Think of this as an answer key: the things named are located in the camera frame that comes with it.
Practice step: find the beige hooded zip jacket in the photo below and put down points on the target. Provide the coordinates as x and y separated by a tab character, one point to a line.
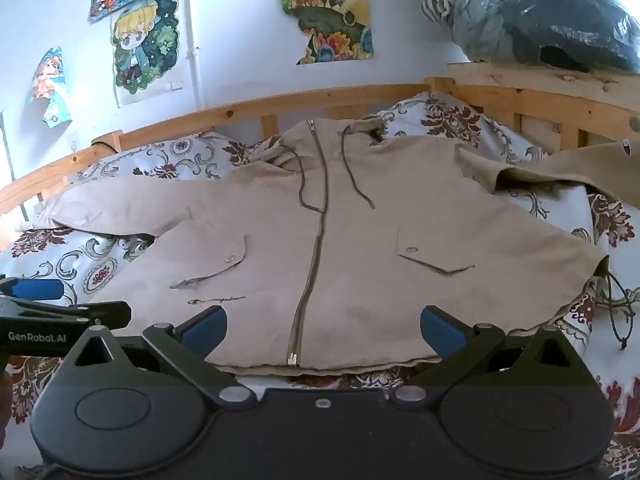
350	240

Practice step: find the rough wooden plank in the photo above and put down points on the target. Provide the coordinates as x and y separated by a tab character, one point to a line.
540	80

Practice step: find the small torn cartoon wall poster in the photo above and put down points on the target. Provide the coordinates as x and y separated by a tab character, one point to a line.
50	87

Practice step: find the autumn landscape wall poster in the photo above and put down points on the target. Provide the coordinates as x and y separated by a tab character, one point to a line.
327	7

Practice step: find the blond cartoon figure wall poster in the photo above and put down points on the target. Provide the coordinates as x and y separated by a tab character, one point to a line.
145	45

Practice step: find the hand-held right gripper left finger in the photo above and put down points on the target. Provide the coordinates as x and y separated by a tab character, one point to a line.
205	329

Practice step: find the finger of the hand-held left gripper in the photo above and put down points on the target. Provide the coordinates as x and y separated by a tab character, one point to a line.
37	291

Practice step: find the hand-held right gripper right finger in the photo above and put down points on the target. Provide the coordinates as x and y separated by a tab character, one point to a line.
441	331

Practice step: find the clear plastic bag of clothes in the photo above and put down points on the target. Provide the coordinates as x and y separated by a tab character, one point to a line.
540	5

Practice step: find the floral white and maroon duvet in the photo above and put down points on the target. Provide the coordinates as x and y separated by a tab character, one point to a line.
60	260

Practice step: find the wooden bed headboard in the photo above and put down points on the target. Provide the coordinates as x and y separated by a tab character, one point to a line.
210	117

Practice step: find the white wall conduit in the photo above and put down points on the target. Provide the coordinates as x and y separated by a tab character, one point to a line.
195	50

